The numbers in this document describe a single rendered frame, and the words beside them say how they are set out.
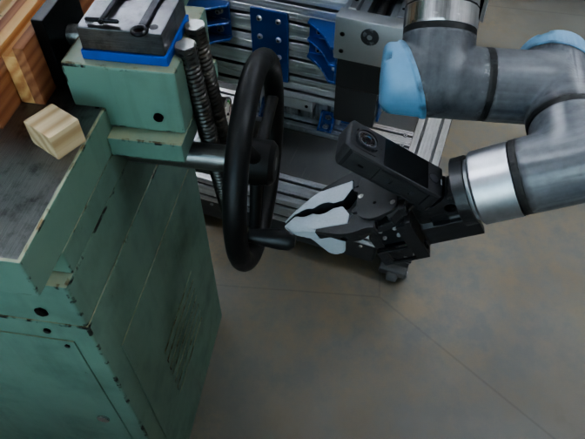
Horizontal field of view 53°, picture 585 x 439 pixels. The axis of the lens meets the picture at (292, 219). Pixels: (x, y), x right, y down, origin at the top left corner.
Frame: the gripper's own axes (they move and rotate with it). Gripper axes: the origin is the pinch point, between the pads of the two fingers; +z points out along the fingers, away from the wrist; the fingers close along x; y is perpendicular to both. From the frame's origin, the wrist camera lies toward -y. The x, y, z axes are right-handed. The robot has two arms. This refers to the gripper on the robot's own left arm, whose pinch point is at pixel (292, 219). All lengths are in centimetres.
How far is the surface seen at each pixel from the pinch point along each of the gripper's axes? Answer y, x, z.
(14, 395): 12, -11, 58
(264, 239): 0.9, -1.1, 4.2
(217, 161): -4.2, 9.6, 10.7
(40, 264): -14.8, -12.4, 19.1
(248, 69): -13.6, 11.2, -0.1
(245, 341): 64, 27, 56
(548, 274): 104, 60, -13
